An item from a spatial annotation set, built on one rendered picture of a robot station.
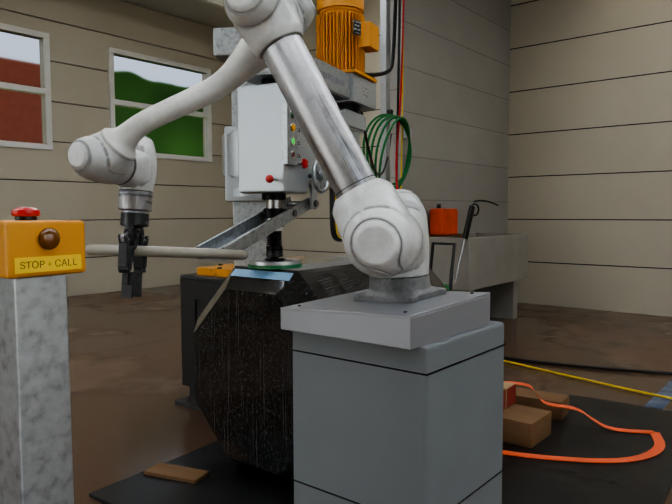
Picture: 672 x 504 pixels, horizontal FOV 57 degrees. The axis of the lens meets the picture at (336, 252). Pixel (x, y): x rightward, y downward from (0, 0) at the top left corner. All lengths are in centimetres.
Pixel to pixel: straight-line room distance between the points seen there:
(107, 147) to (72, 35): 751
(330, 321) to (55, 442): 66
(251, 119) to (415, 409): 147
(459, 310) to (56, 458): 91
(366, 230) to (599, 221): 619
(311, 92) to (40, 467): 90
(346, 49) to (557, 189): 478
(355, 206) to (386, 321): 26
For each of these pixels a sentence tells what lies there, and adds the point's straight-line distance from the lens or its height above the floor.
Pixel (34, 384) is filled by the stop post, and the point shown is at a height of 84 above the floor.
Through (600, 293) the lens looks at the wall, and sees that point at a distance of 744.
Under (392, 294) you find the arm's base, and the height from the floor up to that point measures 89.
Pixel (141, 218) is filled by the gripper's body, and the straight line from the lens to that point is 178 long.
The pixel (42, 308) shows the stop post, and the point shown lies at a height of 95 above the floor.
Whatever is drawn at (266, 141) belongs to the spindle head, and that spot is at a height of 136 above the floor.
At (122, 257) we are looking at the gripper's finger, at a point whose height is 97.
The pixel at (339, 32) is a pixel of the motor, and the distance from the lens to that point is 315.
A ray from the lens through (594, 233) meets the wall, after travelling 741.
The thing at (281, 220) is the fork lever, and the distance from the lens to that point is 248.
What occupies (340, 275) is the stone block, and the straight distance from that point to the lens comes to 256.
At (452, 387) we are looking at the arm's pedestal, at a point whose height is 69.
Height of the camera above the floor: 109
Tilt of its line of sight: 4 degrees down
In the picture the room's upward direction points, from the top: straight up
